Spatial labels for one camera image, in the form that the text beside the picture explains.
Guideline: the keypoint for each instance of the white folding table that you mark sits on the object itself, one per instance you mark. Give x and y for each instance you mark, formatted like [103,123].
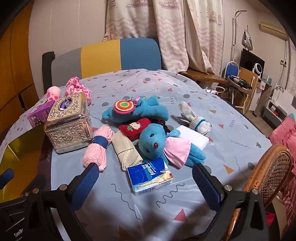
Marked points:
[243,103]

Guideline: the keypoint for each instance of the black monitor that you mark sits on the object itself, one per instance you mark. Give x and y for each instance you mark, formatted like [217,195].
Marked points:
[247,60]

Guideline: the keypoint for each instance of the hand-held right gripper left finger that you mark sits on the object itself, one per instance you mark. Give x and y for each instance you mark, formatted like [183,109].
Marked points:
[84,185]

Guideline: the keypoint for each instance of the white sponge block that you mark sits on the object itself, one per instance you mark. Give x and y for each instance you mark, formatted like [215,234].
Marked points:
[194,136]

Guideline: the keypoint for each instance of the pink spotted plush toy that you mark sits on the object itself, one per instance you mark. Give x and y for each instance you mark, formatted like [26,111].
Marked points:
[78,87]

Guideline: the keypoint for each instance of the wooden wardrobe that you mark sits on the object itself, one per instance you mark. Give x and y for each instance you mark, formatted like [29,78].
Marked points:
[13,81]

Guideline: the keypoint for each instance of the blue plush toy with lollipop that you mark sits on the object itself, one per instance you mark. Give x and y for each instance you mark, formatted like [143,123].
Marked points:
[150,111]

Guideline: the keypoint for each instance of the red embroidered cloth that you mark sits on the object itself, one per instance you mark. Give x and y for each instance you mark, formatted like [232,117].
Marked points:
[133,128]

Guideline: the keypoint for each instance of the blue teddy bear pink dress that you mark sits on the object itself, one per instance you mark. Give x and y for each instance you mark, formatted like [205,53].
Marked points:
[151,141]

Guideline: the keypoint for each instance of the wooden side table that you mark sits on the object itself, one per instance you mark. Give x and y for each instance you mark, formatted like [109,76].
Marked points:
[203,76]

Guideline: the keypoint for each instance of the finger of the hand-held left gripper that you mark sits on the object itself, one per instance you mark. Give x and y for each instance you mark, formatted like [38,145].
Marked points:
[6,176]

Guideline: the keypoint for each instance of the white garment steamer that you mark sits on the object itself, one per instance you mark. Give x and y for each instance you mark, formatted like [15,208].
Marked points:
[247,39]

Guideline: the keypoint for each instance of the silver ornate tissue box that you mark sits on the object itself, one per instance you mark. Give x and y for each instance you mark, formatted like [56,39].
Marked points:
[69,132]

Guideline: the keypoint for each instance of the blue tissue pack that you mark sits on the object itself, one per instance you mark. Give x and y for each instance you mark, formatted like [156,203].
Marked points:
[148,178]

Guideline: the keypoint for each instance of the small wooden cabinet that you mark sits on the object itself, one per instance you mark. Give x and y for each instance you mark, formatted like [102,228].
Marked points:
[263,99]

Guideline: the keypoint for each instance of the purple box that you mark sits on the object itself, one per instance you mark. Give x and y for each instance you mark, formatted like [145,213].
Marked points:
[38,113]

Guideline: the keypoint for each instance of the white knit glove blue stripe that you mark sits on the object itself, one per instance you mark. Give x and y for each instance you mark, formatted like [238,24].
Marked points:
[194,118]

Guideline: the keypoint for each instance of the grey low cabinet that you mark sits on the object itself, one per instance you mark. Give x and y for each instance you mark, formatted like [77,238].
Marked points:
[272,115]

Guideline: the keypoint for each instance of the pink towel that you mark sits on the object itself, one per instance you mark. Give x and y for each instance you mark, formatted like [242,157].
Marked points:
[94,153]

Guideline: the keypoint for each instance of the white round fan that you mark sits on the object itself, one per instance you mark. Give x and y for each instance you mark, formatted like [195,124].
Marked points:
[257,68]

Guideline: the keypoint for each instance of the blue folding chair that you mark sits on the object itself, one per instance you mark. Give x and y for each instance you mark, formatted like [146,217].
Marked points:
[232,69]

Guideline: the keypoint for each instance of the grey yellow blue chair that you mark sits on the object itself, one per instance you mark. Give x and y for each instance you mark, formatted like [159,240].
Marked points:
[99,58]

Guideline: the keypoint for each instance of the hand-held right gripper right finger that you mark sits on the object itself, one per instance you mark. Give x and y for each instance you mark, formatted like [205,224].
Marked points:
[207,187]

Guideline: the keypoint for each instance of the black power tool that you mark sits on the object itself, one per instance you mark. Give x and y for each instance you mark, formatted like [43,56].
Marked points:
[240,81]

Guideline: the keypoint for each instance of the beige cloth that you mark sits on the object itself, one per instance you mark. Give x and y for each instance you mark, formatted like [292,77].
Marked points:
[127,150]

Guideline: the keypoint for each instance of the beige air conditioner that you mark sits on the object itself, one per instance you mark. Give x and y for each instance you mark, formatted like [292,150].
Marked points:
[272,29]

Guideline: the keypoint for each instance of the rattan chair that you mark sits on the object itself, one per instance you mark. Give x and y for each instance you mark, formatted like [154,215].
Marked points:
[275,166]

